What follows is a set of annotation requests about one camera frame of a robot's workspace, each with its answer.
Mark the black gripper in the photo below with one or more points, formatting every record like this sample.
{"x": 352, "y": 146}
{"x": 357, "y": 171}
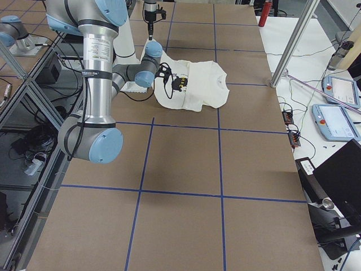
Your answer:
{"x": 148, "y": 17}

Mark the cream cat print t-shirt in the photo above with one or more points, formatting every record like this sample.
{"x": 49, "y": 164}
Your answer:
{"x": 191, "y": 85}

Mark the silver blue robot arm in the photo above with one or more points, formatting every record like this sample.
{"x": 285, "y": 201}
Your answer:
{"x": 149, "y": 6}
{"x": 91, "y": 133}

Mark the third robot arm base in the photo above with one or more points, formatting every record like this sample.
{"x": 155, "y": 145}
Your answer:
{"x": 18, "y": 40}

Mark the red cylinder bottle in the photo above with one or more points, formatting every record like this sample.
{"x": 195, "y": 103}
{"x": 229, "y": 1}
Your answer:
{"x": 265, "y": 12}

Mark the white hook reacher stick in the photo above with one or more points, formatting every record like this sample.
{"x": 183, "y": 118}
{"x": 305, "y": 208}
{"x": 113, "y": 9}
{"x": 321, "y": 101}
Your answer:
{"x": 286, "y": 74}

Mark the far blue teach pendant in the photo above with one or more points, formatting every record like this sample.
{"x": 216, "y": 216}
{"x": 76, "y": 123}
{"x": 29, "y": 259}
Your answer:
{"x": 342, "y": 89}

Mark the blue teach pendant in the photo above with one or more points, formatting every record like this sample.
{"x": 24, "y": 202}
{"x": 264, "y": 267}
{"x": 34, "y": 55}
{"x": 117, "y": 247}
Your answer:
{"x": 334, "y": 123}
{"x": 342, "y": 89}

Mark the near blue teach pendant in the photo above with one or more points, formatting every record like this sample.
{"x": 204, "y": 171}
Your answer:
{"x": 334, "y": 123}

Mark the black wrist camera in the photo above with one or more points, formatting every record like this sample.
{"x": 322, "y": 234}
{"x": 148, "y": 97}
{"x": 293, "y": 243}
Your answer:
{"x": 164, "y": 72}

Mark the aluminium frame post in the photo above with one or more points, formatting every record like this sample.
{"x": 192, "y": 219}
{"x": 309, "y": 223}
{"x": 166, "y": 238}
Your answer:
{"x": 295, "y": 37}

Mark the aluminium side frame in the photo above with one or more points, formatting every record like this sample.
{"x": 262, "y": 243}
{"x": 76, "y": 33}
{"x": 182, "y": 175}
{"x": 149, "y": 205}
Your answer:
{"x": 44, "y": 89}

